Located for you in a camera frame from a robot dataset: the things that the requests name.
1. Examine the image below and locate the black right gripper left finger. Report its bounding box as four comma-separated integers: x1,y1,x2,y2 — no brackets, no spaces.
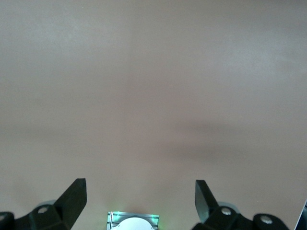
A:
0,178,87,230

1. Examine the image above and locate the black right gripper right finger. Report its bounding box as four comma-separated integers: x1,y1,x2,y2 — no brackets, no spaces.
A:
191,180,288,230

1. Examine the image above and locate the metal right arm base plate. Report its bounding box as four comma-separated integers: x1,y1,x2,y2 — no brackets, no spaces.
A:
107,210,160,230

